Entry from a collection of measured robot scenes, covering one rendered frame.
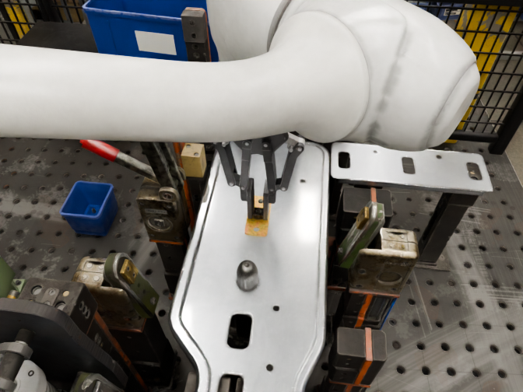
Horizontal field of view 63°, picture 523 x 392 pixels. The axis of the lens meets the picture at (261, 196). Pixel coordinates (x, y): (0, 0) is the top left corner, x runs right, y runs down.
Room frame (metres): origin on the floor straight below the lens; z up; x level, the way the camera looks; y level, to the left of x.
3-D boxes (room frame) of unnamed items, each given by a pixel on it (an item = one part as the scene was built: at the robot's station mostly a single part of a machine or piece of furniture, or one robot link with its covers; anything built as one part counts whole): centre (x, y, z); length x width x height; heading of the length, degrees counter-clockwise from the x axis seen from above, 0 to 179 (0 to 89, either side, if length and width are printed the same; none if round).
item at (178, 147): (0.56, 0.15, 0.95); 0.03 x 0.01 x 0.50; 173
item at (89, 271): (0.29, 0.22, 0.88); 0.11 x 0.09 x 0.37; 83
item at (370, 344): (0.23, -0.14, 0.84); 0.11 x 0.08 x 0.29; 83
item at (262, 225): (0.44, 0.00, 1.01); 0.08 x 0.04 x 0.01; 173
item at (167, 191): (0.44, 0.15, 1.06); 0.03 x 0.01 x 0.03; 83
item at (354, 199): (0.49, -0.19, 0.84); 0.11 x 0.10 x 0.28; 83
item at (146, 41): (0.90, 0.21, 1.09); 0.30 x 0.17 x 0.13; 77
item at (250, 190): (0.44, 0.02, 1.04); 0.03 x 0.01 x 0.07; 173
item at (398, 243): (0.36, -0.19, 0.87); 0.12 x 0.09 x 0.35; 83
